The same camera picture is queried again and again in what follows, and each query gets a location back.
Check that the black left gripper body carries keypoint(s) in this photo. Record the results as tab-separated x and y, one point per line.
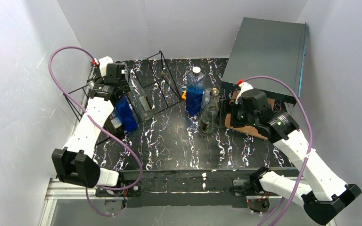
118	94

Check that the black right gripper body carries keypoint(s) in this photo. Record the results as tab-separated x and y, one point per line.
234	114

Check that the clear glass bottle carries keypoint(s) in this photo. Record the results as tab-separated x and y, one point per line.
139	99

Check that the dark green wine bottle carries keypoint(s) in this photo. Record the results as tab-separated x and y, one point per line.
114	124

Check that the blue square glass bottle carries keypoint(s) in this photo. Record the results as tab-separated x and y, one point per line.
125	113

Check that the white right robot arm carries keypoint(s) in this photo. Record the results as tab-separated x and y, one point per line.
323	195

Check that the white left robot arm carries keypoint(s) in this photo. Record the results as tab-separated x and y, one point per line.
73	162

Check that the clear bottle with gold rim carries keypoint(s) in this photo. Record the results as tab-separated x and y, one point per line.
210	112

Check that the blue bottle with silver cap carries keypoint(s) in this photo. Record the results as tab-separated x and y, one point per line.
195	87

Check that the yellow tape measure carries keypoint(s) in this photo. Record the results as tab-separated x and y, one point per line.
184	95

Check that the grey metal box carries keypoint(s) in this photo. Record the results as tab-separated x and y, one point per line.
273	53

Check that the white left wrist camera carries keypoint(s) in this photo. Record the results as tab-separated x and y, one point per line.
101	66

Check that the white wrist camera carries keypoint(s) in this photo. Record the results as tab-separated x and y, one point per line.
101	66
244	86

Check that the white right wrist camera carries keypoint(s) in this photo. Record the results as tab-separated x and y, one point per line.
244	86

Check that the black wire wine rack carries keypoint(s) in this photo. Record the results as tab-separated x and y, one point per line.
158	84

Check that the aluminium frame rail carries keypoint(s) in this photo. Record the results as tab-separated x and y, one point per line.
66	204

